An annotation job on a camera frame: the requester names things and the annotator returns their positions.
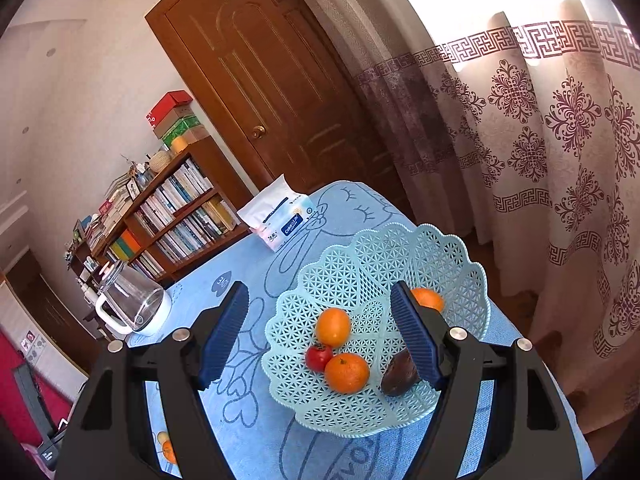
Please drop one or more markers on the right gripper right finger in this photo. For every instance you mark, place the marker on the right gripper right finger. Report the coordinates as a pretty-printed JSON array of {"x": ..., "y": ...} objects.
[{"x": 453, "y": 364}]

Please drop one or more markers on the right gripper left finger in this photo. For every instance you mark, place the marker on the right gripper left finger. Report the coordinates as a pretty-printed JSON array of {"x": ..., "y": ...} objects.
[{"x": 183, "y": 365}]

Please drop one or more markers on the dark water chestnut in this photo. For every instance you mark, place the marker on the dark water chestnut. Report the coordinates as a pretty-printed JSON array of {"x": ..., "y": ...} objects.
[{"x": 400, "y": 375}]

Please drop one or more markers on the tan longan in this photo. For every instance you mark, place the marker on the tan longan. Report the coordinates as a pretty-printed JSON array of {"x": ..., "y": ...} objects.
[{"x": 162, "y": 437}]

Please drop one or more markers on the small orange tangerine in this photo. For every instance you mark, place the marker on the small orange tangerine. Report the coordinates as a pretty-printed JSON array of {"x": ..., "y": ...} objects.
[{"x": 168, "y": 452}]

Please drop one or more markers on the large orange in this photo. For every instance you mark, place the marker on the large orange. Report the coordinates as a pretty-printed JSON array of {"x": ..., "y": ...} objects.
[{"x": 347, "y": 373}]

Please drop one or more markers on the red cherry tomato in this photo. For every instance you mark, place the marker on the red cherry tomato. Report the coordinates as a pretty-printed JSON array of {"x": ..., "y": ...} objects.
[{"x": 318, "y": 356}]

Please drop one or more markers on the orange fruit at basket edge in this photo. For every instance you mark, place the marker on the orange fruit at basket edge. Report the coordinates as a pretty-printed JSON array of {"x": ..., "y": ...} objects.
[{"x": 428, "y": 298}]

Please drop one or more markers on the blue patterned tablecloth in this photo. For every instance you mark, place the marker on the blue patterned tablecloth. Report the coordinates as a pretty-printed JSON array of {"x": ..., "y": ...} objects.
[{"x": 260, "y": 438}]

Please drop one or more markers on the mint lattice fruit basket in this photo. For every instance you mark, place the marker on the mint lattice fruit basket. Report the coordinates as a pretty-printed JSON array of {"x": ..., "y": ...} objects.
[{"x": 357, "y": 278}]

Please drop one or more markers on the orange kumquat in basket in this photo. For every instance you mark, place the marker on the orange kumquat in basket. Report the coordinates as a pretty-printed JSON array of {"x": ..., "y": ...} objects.
[{"x": 333, "y": 327}]

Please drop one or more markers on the wooden bookshelf with books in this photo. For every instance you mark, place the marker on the wooden bookshelf with books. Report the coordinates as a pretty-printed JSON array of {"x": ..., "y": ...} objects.
[{"x": 185, "y": 216}]

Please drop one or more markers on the white tissue pack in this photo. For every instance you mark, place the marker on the white tissue pack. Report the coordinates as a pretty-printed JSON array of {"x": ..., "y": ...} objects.
[{"x": 277, "y": 213}]

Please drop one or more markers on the stacked boxes on shelf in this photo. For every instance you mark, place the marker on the stacked boxes on shelf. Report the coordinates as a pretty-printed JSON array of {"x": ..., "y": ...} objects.
[{"x": 174, "y": 122}]

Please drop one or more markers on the patterned beige curtain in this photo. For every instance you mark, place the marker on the patterned beige curtain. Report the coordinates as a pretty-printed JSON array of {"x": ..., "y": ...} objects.
[{"x": 518, "y": 120}]

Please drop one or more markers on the brown wooden door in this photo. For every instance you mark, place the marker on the brown wooden door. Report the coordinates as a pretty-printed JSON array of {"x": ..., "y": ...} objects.
[{"x": 277, "y": 91}]

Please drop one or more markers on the glass kettle white handle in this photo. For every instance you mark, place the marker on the glass kettle white handle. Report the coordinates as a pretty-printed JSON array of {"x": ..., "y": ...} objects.
[{"x": 130, "y": 302}]

